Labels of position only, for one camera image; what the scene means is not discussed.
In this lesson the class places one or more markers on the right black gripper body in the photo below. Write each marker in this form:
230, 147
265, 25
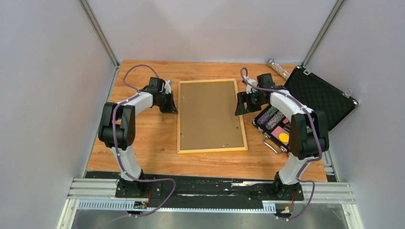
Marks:
256, 102

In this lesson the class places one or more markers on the black aluminium chip case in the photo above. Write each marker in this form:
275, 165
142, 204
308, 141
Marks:
312, 91

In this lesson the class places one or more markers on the yellow round chip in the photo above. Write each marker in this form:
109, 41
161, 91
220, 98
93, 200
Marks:
284, 137

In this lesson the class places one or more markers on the yellow wooden picture frame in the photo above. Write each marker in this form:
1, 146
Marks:
212, 151

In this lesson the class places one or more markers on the brown cardboard backing board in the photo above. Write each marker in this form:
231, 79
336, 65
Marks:
210, 115

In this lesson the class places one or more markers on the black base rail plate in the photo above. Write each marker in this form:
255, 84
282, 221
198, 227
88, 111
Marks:
200, 193

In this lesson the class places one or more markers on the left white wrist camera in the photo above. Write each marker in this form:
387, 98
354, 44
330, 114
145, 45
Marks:
167, 87

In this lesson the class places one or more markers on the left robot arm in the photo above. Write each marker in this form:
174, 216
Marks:
117, 130

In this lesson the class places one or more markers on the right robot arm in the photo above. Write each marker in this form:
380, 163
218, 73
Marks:
308, 136

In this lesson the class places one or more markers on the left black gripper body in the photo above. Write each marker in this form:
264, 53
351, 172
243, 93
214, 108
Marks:
164, 102

